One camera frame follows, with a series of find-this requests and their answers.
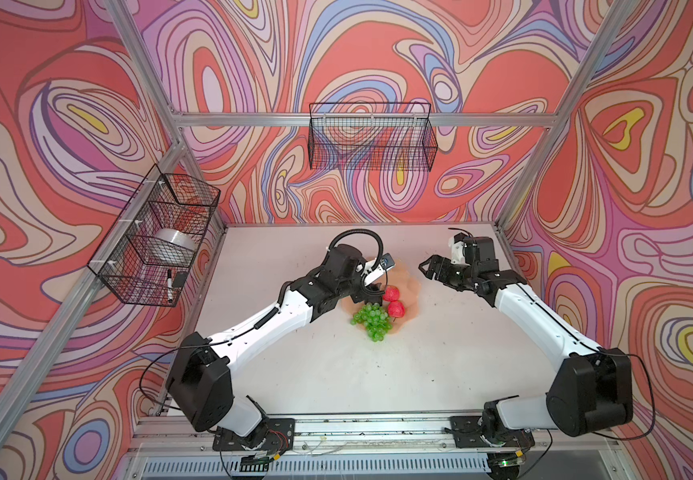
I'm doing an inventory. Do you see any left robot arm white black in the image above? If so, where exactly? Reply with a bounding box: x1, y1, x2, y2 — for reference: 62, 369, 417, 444
166, 244, 395, 437

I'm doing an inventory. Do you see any black wire basket left wall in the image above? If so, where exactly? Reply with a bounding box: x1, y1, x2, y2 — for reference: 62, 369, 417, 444
88, 166, 220, 307

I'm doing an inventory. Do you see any black wire basket wall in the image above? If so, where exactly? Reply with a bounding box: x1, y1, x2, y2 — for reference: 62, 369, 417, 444
308, 100, 438, 172
88, 166, 220, 307

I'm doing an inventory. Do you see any red fake apple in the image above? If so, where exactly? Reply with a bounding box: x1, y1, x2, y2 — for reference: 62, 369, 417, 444
382, 285, 400, 303
386, 300, 406, 319

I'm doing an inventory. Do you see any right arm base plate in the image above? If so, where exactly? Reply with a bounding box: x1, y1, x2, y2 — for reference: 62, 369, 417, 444
443, 415, 535, 450

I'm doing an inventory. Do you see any silver tape roll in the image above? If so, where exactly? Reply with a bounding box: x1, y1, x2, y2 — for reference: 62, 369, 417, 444
152, 228, 198, 254

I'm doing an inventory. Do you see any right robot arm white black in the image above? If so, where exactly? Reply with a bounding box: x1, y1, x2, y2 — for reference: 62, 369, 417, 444
418, 232, 633, 445

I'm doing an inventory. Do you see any black wire basket back wall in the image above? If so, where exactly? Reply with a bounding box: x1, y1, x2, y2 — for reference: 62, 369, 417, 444
308, 100, 438, 172

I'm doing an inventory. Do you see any black marker pen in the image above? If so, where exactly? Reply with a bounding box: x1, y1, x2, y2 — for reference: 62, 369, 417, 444
166, 269, 174, 304

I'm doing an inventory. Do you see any green fake grape bunch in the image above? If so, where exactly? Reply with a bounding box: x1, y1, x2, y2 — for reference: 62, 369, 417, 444
350, 303, 392, 342

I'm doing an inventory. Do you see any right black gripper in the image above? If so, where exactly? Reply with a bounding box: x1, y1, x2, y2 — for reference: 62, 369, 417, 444
418, 254, 477, 290

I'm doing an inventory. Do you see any pink flower-shaped fruit bowl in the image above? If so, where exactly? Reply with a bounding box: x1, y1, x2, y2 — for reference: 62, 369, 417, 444
388, 260, 421, 334

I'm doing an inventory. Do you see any aluminium front rail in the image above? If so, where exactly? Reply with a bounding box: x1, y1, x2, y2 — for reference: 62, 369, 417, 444
114, 411, 637, 479

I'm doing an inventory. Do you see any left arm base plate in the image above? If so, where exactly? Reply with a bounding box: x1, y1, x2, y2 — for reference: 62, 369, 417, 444
212, 417, 296, 454

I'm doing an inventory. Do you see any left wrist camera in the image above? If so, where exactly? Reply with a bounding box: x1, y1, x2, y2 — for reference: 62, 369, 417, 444
378, 253, 395, 272

